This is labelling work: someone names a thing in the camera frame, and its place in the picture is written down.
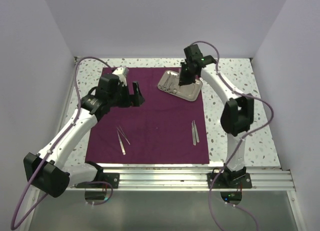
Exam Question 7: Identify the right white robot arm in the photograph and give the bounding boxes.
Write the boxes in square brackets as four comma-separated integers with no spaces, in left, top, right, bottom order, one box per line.
[179,58,254,188]

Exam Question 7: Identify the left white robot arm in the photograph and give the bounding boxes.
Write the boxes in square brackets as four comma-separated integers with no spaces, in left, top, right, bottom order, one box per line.
[23,67,145,198]

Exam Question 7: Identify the steel scissors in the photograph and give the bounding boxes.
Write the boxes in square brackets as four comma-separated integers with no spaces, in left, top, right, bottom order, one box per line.
[158,73,177,94]

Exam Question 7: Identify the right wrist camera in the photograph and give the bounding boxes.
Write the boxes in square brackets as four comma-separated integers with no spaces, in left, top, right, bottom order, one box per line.
[183,44,204,62]

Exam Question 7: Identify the purple cloth wrap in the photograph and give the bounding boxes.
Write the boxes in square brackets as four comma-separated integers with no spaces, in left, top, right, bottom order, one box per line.
[85,67,209,165]

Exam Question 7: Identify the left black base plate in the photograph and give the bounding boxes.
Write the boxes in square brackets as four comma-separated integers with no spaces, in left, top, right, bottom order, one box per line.
[75,172,120,189]

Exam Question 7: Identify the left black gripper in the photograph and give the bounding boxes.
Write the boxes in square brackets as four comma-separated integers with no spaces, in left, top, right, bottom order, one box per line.
[108,80,144,107]

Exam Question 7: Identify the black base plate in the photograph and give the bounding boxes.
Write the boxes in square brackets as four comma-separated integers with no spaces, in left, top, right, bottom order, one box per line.
[75,172,120,189]
[212,167,253,189]

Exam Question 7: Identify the aluminium left side rail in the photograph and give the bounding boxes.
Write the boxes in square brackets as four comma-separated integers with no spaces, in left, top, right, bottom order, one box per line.
[45,56,81,169]

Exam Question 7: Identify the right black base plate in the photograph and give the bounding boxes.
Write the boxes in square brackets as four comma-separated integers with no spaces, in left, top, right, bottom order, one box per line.
[212,167,253,189]

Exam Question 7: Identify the thin steel forceps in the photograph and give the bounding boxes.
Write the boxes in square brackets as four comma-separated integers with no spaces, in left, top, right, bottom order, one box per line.
[118,126,131,145]

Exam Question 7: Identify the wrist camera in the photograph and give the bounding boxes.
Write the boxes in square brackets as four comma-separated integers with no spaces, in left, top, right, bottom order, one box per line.
[112,66,129,78]
[183,44,204,62]

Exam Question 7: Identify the steel instrument tray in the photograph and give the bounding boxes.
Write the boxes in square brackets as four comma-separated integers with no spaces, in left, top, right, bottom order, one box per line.
[157,70,203,102]

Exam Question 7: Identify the aluminium front rail frame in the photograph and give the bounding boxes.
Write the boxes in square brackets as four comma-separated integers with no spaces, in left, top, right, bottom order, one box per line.
[100,166,295,192]

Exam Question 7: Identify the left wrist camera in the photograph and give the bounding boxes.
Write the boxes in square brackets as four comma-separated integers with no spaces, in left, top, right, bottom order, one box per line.
[112,66,129,78]

